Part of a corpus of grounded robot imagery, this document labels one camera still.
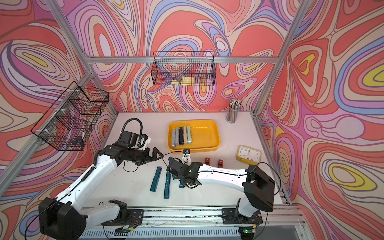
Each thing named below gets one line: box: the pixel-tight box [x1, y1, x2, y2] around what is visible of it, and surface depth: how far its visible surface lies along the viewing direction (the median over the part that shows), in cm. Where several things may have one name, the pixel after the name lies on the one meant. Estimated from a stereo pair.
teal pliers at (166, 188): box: [164, 172, 171, 199], surface depth 82 cm
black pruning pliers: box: [178, 126, 184, 145], surface depth 104 cm
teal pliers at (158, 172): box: [150, 166, 162, 192], surface depth 86 cm
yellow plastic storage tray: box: [167, 119, 221, 151], surface depth 106 cm
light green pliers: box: [187, 126, 192, 144], surface depth 104 cm
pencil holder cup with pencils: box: [225, 98, 242, 124], surface depth 106 cm
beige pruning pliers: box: [183, 126, 188, 144], surface depth 103 cm
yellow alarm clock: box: [236, 145, 262, 166], surface depth 95 cm
